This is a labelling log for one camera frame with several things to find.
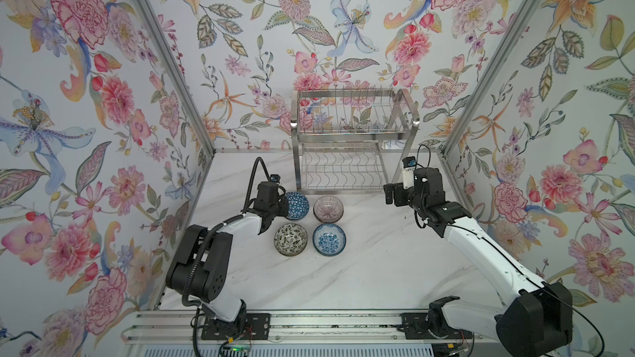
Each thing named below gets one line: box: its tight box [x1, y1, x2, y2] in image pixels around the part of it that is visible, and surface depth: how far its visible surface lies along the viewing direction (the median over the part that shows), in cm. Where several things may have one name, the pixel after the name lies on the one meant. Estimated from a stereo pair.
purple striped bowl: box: [312, 195, 344, 224], surface depth 99 cm
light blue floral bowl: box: [312, 223, 347, 258], surface depth 90 cm
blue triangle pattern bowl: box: [284, 190, 311, 220], surface depth 100 cm
